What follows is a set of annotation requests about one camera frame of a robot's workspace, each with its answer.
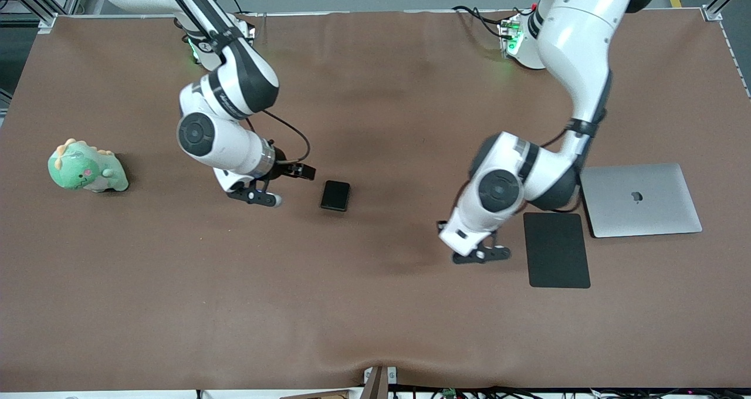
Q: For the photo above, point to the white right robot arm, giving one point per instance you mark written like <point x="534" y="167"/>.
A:
<point x="234" y="76"/>

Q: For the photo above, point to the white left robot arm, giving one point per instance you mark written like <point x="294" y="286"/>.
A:
<point x="575" y="41"/>

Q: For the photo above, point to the black mouse pad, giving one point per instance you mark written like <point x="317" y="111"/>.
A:
<point x="556" y="250"/>

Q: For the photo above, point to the black phone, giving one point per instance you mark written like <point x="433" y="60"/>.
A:
<point x="335" y="195"/>

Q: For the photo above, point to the brown table cover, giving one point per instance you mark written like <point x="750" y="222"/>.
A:
<point x="234" y="299"/>

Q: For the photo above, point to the green plug connector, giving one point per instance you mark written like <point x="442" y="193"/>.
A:
<point x="449" y="393"/>

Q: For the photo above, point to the silver laptop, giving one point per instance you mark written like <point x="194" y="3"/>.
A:
<point x="639" y="208"/>

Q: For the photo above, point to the green dinosaur plush toy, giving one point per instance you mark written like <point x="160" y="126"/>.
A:
<point x="82" y="170"/>

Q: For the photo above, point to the metal table edge bracket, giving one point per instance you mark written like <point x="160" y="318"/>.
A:
<point x="378" y="381"/>

